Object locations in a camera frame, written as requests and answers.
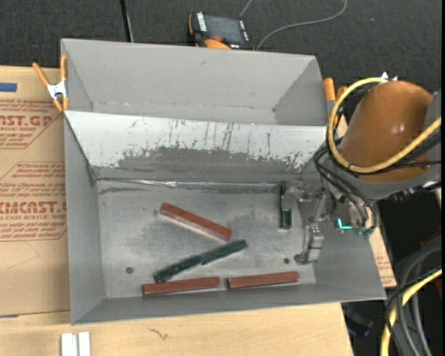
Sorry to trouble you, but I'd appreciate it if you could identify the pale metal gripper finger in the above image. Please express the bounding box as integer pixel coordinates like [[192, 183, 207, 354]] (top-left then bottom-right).
[[281, 190, 322, 209], [294, 225, 325, 266]]

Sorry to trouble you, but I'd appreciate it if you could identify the grey metal bin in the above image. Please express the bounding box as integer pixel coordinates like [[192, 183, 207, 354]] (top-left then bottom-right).
[[60, 38, 388, 326]]

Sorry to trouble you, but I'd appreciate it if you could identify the brown cardboard board red print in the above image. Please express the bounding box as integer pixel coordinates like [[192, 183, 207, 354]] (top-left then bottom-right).
[[0, 64, 398, 319]]

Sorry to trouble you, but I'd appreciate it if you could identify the dark green flat block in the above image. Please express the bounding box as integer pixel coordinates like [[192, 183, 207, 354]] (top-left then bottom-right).
[[280, 182, 294, 231], [153, 239, 248, 284]]

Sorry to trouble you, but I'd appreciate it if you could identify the red-brown flat block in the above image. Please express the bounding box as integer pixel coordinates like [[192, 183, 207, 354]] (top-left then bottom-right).
[[226, 271, 301, 291], [141, 276, 222, 297], [159, 202, 234, 243]]

